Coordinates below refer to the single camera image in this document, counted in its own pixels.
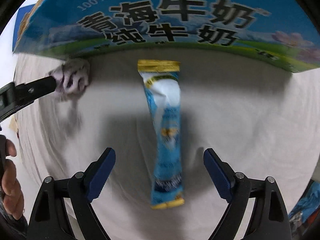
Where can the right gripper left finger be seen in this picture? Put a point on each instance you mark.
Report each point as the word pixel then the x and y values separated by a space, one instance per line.
pixel 49 218

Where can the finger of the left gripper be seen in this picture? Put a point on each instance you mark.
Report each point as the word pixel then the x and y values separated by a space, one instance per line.
pixel 29 92

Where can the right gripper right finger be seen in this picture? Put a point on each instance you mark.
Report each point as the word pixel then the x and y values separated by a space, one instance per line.
pixel 269 219

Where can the lilac cloth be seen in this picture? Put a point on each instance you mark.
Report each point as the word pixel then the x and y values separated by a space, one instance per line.
pixel 72 78

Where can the blue long snack sachet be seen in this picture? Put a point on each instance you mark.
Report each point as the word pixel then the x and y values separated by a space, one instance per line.
pixel 163 95

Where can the person's left hand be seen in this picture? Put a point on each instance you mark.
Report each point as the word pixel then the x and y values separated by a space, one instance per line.
pixel 13 200

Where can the blue clothes pile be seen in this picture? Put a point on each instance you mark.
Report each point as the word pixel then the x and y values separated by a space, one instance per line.
pixel 308 204

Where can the blue foam mat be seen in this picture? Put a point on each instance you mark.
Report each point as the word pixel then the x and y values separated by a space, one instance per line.
pixel 22 13

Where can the white table cloth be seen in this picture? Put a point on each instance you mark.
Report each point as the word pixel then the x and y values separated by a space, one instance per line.
pixel 260 119

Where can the blue printed cardboard milk box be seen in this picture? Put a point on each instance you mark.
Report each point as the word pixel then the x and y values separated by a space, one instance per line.
pixel 276 31

